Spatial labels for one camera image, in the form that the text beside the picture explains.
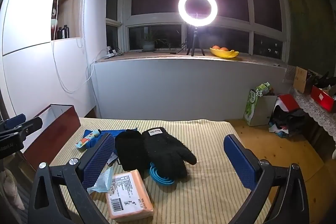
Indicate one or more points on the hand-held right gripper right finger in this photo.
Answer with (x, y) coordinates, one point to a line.
(241, 161)

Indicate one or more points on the cardboard box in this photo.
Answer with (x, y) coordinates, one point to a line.
(300, 79)

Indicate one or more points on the blue cloth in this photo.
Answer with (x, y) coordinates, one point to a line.
(119, 131)

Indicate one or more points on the red box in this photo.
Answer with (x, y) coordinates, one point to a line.
(323, 98)

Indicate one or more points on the yellow fruit bowl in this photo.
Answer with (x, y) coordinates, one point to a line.
(225, 54)

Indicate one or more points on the pile of clothes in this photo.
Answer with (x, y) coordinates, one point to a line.
(286, 116)

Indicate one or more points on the dark bottle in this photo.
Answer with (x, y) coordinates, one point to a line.
(60, 33)
(66, 31)

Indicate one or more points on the white fuzzy cloth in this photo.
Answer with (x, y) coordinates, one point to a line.
(10, 187)

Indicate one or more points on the potted plant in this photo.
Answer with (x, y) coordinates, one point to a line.
(148, 45)

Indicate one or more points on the orange fruit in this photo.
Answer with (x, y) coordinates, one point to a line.
(224, 49)
(215, 47)

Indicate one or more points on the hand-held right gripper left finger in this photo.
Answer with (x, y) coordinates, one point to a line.
(97, 158)

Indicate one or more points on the white lace tablecloth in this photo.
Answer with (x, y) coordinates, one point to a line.
(315, 111)

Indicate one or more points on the black fuzzy glove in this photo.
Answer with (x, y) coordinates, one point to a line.
(164, 153)
(130, 150)

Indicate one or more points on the black tripod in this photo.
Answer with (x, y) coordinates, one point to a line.
(193, 40)

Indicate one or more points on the orange tissue packet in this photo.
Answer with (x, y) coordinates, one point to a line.
(128, 195)

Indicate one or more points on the white power strip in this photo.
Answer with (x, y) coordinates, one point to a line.
(110, 55)

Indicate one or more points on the light blue plastic packet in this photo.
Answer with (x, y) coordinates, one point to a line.
(103, 182)

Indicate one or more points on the red-brown storage box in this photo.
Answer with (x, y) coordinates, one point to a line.
(52, 134)

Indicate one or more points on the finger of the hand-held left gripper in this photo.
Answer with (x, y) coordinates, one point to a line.
(26, 127)
(14, 120)

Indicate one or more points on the red vase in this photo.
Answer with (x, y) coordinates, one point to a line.
(54, 28)

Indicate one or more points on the colourful toy tube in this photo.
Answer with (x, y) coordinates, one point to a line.
(86, 138)

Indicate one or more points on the green and white paper bag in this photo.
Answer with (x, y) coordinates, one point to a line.
(258, 111)

